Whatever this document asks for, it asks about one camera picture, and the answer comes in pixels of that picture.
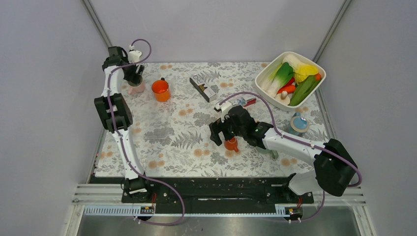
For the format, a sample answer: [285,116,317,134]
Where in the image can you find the black and white box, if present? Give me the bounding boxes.
[189,74,217,102]

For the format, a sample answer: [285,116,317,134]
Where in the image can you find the red and white box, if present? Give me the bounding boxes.
[222,97,257,107]

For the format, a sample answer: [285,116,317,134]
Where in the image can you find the floral tablecloth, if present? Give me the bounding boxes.
[122,62,313,177]

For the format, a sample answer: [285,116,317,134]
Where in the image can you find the blue tape roll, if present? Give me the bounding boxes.
[288,112,310,137]

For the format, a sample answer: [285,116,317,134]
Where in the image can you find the orange enamel mug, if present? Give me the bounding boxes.
[151,78,171,102]

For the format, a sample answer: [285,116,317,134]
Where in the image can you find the pink mug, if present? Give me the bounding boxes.
[128,82,146,95]

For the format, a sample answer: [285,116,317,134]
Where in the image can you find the green leek toy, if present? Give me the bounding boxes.
[266,62,294,96]

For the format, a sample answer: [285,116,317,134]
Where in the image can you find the green cucumber toy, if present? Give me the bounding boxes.
[289,75,321,106]

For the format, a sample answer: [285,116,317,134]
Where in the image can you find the green ceramic mug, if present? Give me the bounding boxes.
[256,147,279,160]

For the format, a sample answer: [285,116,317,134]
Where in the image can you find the red carrot toy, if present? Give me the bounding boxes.
[277,85,296,94]

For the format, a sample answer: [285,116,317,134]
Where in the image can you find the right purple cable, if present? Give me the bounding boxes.
[218,91,363,223]

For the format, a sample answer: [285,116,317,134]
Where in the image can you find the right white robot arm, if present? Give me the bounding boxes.
[209,103,357,203]

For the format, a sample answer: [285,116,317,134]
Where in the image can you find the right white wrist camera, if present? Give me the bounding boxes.
[214,102,233,122]

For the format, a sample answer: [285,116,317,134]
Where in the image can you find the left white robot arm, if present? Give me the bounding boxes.
[94,46,153,202]

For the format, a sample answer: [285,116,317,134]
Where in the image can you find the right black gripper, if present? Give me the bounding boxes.
[209,114,246,146]

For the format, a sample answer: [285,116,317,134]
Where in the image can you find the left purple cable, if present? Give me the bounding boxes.
[107,38,186,227]

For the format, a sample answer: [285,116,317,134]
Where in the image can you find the small orange cup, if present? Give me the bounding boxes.
[224,137,239,152]

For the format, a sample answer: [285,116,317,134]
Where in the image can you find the napa cabbage toy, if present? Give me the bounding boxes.
[282,54,303,69]

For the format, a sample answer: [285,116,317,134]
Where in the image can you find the purple cable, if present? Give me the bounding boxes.
[218,91,363,223]
[107,38,186,227]

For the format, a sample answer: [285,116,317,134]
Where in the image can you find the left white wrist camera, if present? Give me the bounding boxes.
[128,45,142,63]

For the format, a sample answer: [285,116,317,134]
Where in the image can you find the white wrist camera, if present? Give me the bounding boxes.
[128,45,142,63]
[214,102,233,122]

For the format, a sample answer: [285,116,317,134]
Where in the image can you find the mushroom toy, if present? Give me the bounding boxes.
[275,91,291,105]

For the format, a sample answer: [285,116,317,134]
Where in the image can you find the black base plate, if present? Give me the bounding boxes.
[89,176,348,216]

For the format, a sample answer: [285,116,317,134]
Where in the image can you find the white vegetable tray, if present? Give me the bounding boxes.
[255,52,326,111]

